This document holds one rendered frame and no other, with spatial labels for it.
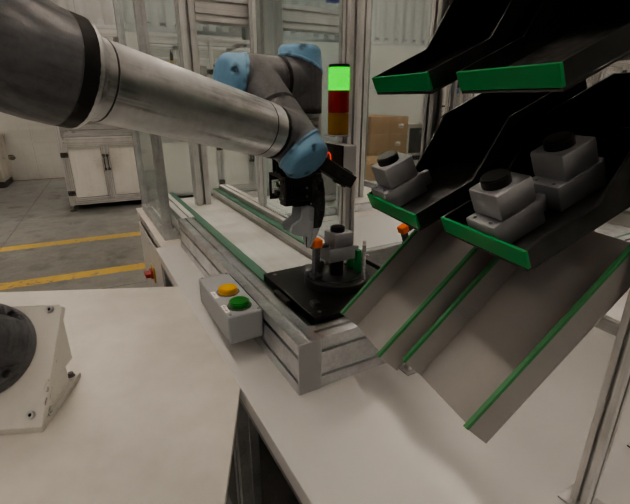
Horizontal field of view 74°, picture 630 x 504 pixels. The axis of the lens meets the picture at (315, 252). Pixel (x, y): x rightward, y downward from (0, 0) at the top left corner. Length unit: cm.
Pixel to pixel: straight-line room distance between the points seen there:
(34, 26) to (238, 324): 58
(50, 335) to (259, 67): 55
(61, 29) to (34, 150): 849
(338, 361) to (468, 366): 27
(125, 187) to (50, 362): 532
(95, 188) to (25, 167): 301
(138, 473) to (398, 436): 37
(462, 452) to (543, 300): 26
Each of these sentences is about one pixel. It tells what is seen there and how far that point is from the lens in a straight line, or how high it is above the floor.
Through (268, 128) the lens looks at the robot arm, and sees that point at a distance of 56.
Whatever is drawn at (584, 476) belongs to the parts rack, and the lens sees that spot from 68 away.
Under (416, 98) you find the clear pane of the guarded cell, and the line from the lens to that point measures 218.
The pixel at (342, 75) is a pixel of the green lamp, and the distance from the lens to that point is 103.
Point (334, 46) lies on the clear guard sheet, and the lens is 113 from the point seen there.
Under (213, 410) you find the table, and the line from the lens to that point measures 76.
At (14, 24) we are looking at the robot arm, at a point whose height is 139.
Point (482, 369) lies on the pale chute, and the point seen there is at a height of 103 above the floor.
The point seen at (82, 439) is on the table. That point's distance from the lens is 78.
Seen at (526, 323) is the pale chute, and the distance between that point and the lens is 57.
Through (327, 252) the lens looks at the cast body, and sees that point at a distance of 85.
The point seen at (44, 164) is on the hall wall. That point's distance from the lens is 890.
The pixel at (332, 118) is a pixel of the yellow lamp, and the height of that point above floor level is 130.
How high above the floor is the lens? 134
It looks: 20 degrees down
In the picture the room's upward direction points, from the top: straight up
